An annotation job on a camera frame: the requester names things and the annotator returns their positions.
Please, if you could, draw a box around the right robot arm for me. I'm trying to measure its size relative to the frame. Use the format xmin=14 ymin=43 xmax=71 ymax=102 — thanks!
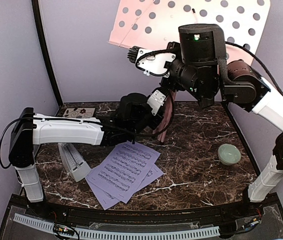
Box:
xmin=164 ymin=23 xmax=283 ymax=217

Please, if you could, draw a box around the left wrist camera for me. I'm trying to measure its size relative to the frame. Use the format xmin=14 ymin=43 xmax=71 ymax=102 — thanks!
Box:
xmin=147 ymin=87 xmax=169 ymax=116

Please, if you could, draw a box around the floral square plate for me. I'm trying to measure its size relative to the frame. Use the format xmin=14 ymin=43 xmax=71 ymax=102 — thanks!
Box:
xmin=62 ymin=107 xmax=95 ymax=119

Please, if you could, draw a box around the sheet music page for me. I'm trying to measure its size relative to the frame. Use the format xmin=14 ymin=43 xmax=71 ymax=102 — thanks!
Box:
xmin=85 ymin=162 xmax=164 ymax=211
xmin=87 ymin=141 xmax=161 ymax=204

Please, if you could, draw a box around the white slotted cable duct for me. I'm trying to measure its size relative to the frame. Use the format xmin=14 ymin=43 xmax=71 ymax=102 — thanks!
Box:
xmin=12 ymin=213 xmax=220 ymax=240

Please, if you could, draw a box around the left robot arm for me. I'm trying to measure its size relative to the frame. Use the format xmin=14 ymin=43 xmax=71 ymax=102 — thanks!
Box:
xmin=8 ymin=88 xmax=172 ymax=218

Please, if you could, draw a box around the pink music stand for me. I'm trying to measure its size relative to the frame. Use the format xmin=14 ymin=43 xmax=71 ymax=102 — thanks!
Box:
xmin=108 ymin=0 xmax=272 ymax=144

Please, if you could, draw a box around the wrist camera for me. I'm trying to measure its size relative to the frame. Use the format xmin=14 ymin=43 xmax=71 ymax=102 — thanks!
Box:
xmin=147 ymin=87 xmax=169 ymax=116
xmin=127 ymin=46 xmax=176 ymax=78

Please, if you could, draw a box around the green ceramic bowl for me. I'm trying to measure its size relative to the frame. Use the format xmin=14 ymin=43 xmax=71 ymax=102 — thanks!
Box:
xmin=217 ymin=143 xmax=242 ymax=166

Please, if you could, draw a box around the black front rail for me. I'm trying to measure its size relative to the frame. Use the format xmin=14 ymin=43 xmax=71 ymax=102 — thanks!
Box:
xmin=11 ymin=193 xmax=280 ymax=228

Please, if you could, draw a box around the white metronome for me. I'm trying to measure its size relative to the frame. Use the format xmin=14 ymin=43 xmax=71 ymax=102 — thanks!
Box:
xmin=58 ymin=143 xmax=92 ymax=182

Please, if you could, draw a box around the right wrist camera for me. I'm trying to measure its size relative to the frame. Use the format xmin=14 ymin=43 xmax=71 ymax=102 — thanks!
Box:
xmin=127 ymin=46 xmax=176 ymax=78

